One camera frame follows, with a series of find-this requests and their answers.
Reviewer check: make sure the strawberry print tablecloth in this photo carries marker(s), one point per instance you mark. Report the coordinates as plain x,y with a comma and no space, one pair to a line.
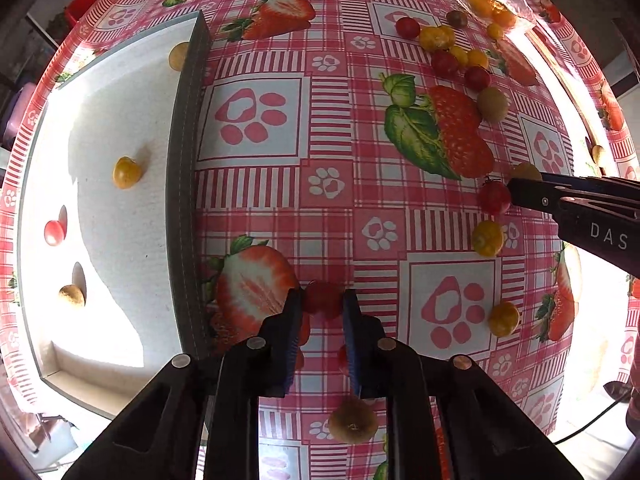
350,160

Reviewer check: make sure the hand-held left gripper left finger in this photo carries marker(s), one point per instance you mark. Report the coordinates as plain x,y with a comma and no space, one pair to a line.
294,317

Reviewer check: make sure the large yellow cherry tomato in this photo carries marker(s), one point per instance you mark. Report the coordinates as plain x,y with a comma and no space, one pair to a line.
436,38

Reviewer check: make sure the small brown longan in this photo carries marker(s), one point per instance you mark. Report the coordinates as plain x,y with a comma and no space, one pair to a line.
597,154

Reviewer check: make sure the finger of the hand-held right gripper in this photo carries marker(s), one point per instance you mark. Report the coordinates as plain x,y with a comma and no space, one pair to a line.
575,181
530,194

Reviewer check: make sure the red plastic stool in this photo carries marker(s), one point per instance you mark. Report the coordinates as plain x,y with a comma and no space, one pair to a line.
80,7

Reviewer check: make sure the small yellow cherry tomato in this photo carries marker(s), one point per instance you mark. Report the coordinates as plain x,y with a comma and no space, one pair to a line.
459,54
495,31

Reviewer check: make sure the pink plastic container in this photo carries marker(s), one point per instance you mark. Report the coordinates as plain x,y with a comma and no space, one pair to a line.
15,115

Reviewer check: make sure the grey rimmed white tray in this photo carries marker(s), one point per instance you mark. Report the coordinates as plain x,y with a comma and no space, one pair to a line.
115,240

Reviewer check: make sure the dark green cherry tomato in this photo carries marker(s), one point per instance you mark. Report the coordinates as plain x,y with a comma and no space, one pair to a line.
456,19

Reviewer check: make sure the red cherry tomato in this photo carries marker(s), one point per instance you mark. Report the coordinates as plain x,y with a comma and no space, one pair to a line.
324,300
54,233
492,198
444,64
407,27
476,79

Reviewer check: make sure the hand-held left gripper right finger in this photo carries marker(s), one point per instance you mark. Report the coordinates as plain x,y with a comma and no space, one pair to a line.
351,325

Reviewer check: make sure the orange cherry tomato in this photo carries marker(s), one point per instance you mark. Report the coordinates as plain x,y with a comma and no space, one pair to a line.
480,3
503,18

